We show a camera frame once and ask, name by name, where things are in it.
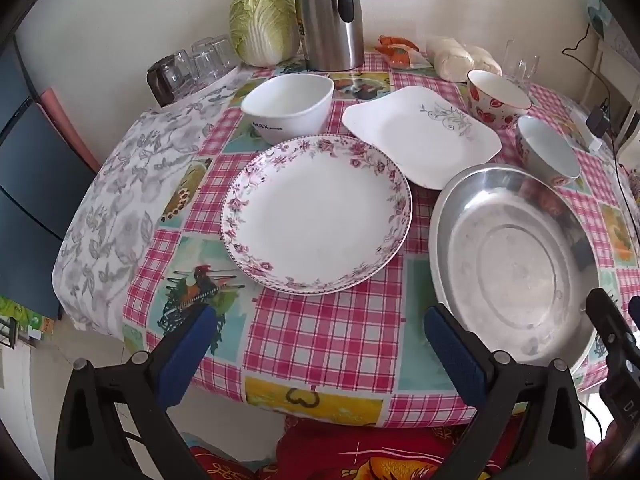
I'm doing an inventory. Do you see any white teal-trimmed bag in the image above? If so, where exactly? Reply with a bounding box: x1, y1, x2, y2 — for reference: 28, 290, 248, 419
584, 0, 617, 31

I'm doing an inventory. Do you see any clear glass tumbler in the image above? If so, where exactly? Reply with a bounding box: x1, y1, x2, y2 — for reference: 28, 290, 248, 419
192, 35, 236, 72
191, 49, 221, 83
172, 50, 197, 96

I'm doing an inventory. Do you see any white square plate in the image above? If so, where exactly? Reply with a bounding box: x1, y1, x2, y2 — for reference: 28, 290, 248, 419
341, 85, 502, 191

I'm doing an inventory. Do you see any stainless steel thermos kettle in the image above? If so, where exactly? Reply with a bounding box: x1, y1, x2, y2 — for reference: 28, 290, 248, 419
295, 0, 365, 72

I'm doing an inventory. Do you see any green printed carton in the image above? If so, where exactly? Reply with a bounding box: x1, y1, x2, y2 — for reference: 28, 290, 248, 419
0, 295, 61, 341

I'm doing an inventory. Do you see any clear glass mug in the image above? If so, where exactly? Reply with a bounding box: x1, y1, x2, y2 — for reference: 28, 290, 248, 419
502, 39, 541, 83

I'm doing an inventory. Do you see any plain white bowl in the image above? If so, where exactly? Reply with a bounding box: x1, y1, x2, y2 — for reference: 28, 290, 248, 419
241, 73, 335, 146

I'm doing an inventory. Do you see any napa cabbage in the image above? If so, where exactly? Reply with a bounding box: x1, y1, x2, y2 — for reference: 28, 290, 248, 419
229, 0, 301, 67

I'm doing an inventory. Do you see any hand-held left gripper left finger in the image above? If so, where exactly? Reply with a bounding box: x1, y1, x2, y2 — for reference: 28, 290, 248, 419
54, 304, 218, 480

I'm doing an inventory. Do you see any round floral rim plate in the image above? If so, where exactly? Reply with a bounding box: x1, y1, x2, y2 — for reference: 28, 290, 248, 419
220, 135, 413, 296

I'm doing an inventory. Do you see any black power adapter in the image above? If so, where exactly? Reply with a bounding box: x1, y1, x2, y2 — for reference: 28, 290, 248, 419
586, 102, 612, 137

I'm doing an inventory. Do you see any pink board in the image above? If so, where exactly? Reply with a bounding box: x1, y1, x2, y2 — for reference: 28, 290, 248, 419
37, 87, 101, 173

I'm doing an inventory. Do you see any round metal basin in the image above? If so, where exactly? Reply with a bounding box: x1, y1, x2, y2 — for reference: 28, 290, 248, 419
428, 164, 601, 373

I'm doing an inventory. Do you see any strawberry print bowl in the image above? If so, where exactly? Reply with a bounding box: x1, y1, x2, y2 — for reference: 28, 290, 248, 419
515, 116, 582, 187

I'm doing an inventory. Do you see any bag of steamed buns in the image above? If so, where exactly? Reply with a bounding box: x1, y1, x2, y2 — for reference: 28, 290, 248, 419
426, 35, 503, 82

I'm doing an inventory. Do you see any white power strip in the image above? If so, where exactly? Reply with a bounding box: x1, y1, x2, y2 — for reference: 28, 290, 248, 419
565, 110, 603, 153

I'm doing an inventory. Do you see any dark blue cabinet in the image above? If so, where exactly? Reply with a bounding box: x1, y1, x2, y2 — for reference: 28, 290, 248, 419
0, 35, 98, 321

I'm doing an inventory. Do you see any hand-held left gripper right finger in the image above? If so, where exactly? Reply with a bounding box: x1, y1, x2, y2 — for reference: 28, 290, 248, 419
424, 304, 587, 480

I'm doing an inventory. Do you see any orange snack packet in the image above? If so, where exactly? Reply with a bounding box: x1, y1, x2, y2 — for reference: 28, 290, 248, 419
375, 35, 433, 70

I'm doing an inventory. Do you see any red printed blanket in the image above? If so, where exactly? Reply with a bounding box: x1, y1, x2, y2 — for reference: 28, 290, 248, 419
187, 415, 526, 480

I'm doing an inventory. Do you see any pink plaid printed tablecloth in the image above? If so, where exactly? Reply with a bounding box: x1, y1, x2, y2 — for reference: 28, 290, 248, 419
122, 50, 640, 428

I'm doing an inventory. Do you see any red-rimmed strawberry bowl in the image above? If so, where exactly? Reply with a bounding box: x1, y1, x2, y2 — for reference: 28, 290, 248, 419
466, 69, 532, 126

